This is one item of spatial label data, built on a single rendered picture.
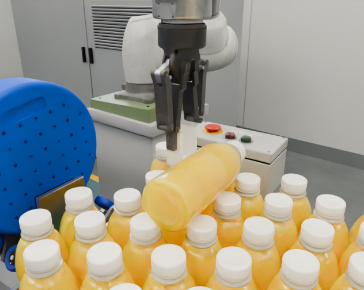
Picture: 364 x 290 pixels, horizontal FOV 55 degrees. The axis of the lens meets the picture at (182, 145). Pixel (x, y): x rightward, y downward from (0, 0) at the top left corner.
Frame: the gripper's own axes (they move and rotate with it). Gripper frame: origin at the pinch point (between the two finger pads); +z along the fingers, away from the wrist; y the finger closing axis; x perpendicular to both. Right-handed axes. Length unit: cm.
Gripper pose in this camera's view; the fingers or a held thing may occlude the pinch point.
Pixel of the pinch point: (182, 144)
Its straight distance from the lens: 60.8
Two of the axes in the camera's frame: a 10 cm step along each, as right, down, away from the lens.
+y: -5.5, 3.2, -7.7
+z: 0.0, 9.2, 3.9
